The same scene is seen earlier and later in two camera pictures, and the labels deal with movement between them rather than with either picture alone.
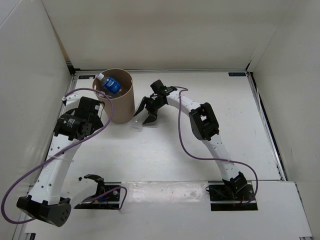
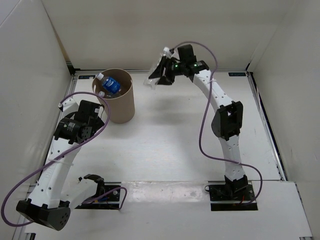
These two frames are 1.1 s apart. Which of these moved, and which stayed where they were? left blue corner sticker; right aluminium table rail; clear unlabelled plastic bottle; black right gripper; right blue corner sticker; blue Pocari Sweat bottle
Moved: clear unlabelled plastic bottle; black right gripper
Stayed: right blue corner sticker; blue Pocari Sweat bottle; right aluminium table rail; left blue corner sticker
